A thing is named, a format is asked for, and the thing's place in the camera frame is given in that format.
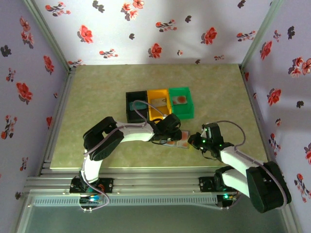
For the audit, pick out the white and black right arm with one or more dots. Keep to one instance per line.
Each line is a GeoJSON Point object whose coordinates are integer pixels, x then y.
{"type": "Point", "coordinates": [233, 155]}

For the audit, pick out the teal card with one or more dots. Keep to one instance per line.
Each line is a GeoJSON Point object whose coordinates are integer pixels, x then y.
{"type": "Point", "coordinates": [139, 106]}

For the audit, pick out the aluminium table side rail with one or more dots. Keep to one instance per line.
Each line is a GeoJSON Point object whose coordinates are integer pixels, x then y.
{"type": "Point", "coordinates": [251, 102]}
{"type": "Point", "coordinates": [68, 85]}

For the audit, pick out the yellow plastic bin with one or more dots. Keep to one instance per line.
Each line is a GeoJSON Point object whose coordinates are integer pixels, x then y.
{"type": "Point", "coordinates": [158, 93]}

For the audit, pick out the grey leather card holder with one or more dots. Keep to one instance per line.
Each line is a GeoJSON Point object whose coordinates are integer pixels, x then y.
{"type": "Point", "coordinates": [178, 145]}

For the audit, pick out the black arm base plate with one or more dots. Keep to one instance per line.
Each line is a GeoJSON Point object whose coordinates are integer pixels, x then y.
{"type": "Point", "coordinates": [108, 185]}
{"type": "Point", "coordinates": [205, 184]}

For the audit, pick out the aluminium frame post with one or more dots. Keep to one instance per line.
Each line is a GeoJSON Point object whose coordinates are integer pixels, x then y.
{"type": "Point", "coordinates": [259, 36]}
{"type": "Point", "coordinates": [49, 36]}

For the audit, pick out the green plastic bin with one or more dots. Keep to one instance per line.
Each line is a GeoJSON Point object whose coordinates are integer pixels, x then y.
{"type": "Point", "coordinates": [182, 111]}

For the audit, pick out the white VIP card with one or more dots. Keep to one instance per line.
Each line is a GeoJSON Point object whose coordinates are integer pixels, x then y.
{"type": "Point", "coordinates": [159, 102]}

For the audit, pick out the aluminium lower frame rail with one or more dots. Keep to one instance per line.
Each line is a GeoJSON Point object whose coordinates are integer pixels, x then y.
{"type": "Point", "coordinates": [23, 213]}
{"type": "Point", "coordinates": [292, 218]}

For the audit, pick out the control circuit board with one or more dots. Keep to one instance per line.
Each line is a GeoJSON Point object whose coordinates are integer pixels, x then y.
{"type": "Point", "coordinates": [93, 199]}
{"type": "Point", "coordinates": [226, 196]}

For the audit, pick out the black plastic bin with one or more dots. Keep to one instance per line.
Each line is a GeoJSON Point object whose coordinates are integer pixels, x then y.
{"type": "Point", "coordinates": [137, 117]}

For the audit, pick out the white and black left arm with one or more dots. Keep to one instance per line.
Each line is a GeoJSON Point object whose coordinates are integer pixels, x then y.
{"type": "Point", "coordinates": [136, 133]}

